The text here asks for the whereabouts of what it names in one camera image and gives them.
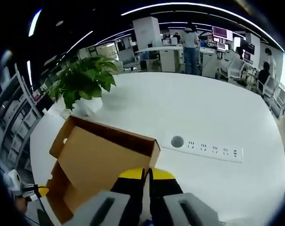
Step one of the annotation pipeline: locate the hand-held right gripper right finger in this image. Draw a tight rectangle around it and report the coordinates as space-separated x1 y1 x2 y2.
148 168 220 226

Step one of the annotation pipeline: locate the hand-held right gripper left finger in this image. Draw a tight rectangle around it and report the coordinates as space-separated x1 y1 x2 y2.
71 167 147 226

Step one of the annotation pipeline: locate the brown cardboard shoe box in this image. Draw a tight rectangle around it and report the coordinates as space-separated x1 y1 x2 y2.
45 114 161 224

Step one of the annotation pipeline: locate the white power strip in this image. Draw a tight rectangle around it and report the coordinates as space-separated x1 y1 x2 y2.
161 135 244 163

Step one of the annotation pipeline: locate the potted green plant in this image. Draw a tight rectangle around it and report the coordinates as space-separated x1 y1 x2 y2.
49 55 122 117

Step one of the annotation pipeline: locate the white office desk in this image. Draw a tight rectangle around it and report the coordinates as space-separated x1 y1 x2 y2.
135 44 184 73

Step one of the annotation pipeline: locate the purple screen monitor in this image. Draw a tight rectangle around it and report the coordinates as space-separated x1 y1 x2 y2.
212 26 234 40

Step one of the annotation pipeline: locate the curved ceiling light strip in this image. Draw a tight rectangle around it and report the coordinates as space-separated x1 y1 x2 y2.
121 2 284 51

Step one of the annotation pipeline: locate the black cable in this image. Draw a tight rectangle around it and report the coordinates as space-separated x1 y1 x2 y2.
24 186 54 226

